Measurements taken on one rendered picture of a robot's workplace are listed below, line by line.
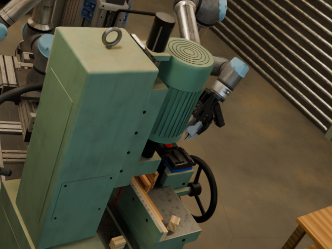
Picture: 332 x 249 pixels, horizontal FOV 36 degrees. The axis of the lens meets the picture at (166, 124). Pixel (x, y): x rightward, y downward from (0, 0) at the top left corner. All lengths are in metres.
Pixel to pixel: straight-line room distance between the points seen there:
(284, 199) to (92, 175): 2.41
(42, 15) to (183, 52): 0.95
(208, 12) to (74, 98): 1.05
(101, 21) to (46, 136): 0.94
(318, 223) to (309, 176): 1.33
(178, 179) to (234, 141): 2.11
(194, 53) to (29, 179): 0.67
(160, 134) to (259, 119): 2.91
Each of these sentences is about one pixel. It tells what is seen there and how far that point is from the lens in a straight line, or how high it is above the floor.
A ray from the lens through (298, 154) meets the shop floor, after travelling 4.34.
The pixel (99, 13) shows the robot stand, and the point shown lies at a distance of 2.35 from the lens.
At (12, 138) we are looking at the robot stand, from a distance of 3.04.
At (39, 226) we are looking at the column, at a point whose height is 0.91.
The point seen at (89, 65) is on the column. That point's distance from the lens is 1.30.
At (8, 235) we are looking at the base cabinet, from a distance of 1.97.
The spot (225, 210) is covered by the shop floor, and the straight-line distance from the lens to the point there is 3.43.
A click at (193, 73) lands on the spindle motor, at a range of 1.52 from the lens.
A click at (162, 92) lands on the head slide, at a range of 1.52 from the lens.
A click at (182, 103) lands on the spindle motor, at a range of 1.58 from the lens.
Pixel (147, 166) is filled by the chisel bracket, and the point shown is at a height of 1.04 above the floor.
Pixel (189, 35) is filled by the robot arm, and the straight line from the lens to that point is 2.02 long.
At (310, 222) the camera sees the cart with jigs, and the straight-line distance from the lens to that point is 2.85.
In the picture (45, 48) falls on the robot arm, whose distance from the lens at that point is 2.28.
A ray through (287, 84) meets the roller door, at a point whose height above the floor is 0.14.
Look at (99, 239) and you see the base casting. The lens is 1.85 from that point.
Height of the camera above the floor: 2.19
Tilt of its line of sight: 34 degrees down
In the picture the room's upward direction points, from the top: 23 degrees clockwise
